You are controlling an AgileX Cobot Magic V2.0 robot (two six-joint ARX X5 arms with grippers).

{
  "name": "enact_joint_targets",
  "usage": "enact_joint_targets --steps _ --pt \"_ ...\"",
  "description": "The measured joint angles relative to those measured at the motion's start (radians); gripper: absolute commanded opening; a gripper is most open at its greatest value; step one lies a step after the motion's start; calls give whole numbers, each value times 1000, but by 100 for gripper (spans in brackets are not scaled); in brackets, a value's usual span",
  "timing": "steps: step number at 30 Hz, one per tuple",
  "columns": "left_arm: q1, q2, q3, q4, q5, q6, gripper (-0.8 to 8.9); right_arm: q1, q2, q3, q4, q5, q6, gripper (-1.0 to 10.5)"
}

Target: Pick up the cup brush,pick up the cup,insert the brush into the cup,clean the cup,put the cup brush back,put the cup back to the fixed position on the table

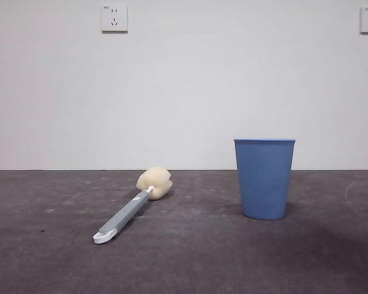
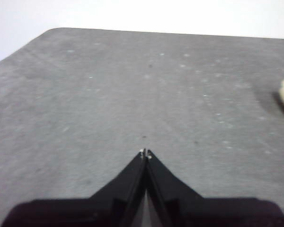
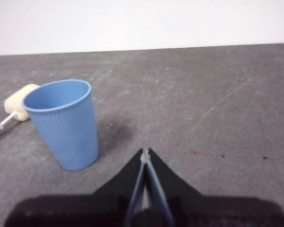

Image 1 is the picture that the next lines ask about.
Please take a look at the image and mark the blue ribbed plastic cup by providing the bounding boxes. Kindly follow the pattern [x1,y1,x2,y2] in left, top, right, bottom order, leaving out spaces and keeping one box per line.
[233,138,296,221]

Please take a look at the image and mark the grey-handled sponge cup brush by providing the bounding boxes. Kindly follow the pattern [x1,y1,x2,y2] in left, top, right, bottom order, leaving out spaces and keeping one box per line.
[93,166,174,245]

